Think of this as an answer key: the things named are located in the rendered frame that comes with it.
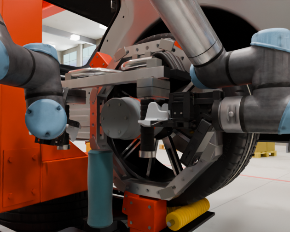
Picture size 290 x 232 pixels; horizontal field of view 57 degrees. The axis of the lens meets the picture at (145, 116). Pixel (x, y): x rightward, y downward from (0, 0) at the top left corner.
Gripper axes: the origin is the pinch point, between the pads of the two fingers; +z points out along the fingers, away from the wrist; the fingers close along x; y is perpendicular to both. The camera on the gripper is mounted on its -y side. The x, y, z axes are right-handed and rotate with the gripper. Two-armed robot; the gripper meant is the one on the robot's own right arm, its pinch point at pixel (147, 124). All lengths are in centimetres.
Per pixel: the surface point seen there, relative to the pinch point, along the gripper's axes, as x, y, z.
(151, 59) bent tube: -1.6, 17.0, -0.3
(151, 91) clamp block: 1.4, 8.2, -2.3
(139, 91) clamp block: 1.5, 8.5, 1.4
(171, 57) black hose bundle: -10.3, 19.0, -1.0
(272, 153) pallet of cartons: -690, -79, 104
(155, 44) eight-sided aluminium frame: -20.5, 27.5, 11.1
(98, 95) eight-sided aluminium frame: -21.1, 11.8, 39.7
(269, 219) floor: -197, -83, 12
